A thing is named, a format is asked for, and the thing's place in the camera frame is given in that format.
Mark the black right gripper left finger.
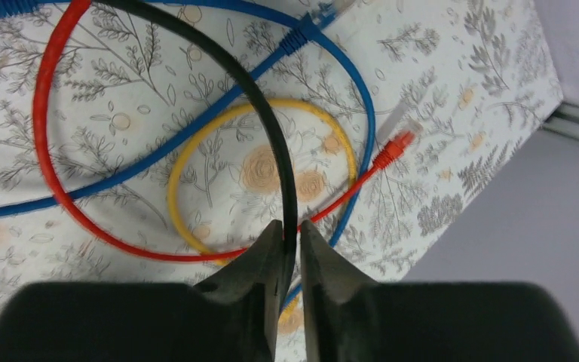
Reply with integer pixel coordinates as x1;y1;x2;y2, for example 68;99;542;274
0;220;285;361

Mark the floral patterned table mat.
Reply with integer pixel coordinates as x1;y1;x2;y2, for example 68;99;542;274
0;1;563;310

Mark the yellow ethernet cable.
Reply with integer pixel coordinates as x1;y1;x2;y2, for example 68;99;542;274
167;97;360;326

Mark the red ethernet cable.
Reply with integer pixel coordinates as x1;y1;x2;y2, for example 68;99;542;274
32;0;416;264

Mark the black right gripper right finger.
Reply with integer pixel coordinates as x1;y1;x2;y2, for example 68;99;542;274
300;221;579;361

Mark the black ethernet cable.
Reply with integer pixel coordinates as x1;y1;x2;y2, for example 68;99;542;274
94;0;299;311

